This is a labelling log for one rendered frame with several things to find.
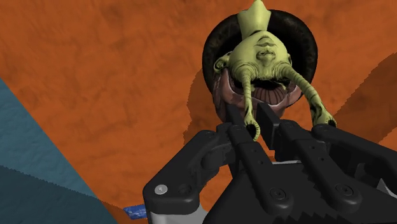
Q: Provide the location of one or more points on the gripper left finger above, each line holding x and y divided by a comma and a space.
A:
251, 158

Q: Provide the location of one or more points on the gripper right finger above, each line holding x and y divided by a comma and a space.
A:
313, 158

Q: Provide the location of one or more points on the green alien figure black base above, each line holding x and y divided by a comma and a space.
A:
263, 52

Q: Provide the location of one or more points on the small blue flat object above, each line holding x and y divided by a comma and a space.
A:
135, 212

